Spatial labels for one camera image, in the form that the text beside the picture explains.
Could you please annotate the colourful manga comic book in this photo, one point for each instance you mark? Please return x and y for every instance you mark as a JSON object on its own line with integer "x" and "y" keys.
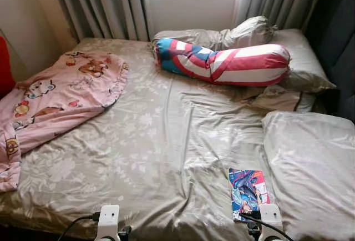
{"x": 247, "y": 191}

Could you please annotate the pink cartoon print blanket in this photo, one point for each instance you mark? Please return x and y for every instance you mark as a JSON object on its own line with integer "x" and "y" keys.
{"x": 61, "y": 96}

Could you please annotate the large grey floral pillow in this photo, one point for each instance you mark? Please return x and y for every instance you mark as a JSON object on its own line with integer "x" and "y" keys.
{"x": 310, "y": 157}

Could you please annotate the grey floral bed sheet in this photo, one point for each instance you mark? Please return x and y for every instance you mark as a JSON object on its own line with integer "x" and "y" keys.
{"x": 155, "y": 141}

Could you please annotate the small folded grey pillowcase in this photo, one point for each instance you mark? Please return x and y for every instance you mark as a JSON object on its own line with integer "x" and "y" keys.
{"x": 283, "y": 99}

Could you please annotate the red white blue bolster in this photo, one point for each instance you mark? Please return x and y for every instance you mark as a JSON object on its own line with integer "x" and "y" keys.
{"x": 249, "y": 66}

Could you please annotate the flat grey floral pillow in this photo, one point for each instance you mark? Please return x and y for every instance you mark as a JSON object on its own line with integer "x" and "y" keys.
{"x": 305, "y": 58}

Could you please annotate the bunched grey pillow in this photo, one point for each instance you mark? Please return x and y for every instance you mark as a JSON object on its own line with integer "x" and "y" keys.
{"x": 249, "y": 30}

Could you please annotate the red fabric cover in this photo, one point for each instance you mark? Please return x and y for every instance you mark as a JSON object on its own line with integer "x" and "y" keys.
{"x": 5, "y": 69}

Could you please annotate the dark padded upright panel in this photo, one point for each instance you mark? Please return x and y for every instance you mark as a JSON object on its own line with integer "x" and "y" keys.
{"x": 338, "y": 41}

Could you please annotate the bright white window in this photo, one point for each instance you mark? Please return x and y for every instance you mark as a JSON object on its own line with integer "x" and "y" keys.
{"x": 194, "y": 2}

